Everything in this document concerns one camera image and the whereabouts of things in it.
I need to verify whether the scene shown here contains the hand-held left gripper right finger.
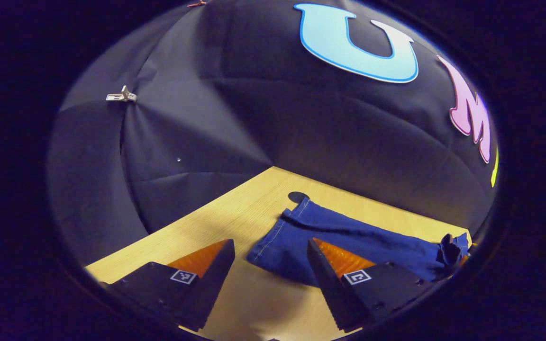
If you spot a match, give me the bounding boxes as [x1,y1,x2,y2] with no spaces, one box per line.
[307,238,437,333]

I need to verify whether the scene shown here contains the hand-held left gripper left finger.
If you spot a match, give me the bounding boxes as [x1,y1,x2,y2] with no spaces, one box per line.
[107,239,237,332]

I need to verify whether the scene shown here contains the blue denim jeans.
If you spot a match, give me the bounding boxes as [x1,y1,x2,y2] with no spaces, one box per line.
[246,197,470,287]

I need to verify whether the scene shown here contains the black backdrop cloth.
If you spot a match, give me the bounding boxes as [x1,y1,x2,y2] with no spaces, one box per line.
[47,0,500,268]

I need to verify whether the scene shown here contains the white clip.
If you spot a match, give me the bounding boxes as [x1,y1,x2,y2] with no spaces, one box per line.
[106,85,138,103]

